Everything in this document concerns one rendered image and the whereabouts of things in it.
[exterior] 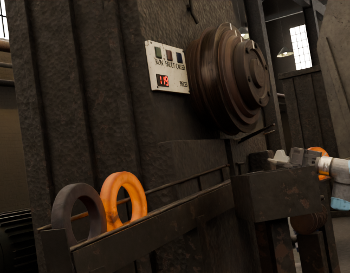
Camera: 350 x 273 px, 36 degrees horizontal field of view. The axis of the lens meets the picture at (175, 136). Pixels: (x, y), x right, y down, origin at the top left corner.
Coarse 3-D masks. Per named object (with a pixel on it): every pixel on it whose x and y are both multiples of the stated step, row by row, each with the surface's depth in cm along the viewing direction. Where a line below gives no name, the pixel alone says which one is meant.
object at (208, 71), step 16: (208, 32) 216; (240, 32) 233; (208, 48) 208; (208, 64) 205; (208, 80) 205; (208, 96) 207; (224, 96) 206; (224, 112) 208; (224, 128) 217; (240, 128) 215
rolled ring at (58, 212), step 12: (60, 192) 123; (72, 192) 123; (84, 192) 127; (96, 192) 132; (60, 204) 120; (72, 204) 122; (84, 204) 132; (96, 204) 131; (60, 216) 118; (96, 216) 132; (60, 228) 118; (96, 228) 132; (72, 240) 120
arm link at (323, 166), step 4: (324, 156) 206; (320, 160) 204; (324, 160) 203; (328, 160) 203; (320, 164) 203; (324, 164) 203; (328, 164) 202; (320, 168) 203; (324, 168) 203; (328, 168) 202; (320, 172) 204; (324, 172) 203; (328, 172) 202; (328, 176) 204
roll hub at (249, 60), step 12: (240, 48) 212; (252, 48) 219; (240, 60) 208; (252, 60) 216; (264, 60) 230; (240, 72) 208; (252, 72) 214; (264, 72) 228; (240, 84) 209; (252, 84) 214; (264, 84) 227; (252, 96) 210; (264, 96) 222; (252, 108) 220
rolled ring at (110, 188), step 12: (108, 180) 139; (120, 180) 141; (132, 180) 146; (108, 192) 136; (132, 192) 148; (144, 192) 150; (108, 204) 135; (132, 204) 149; (144, 204) 149; (108, 216) 135; (132, 216) 148; (108, 228) 136
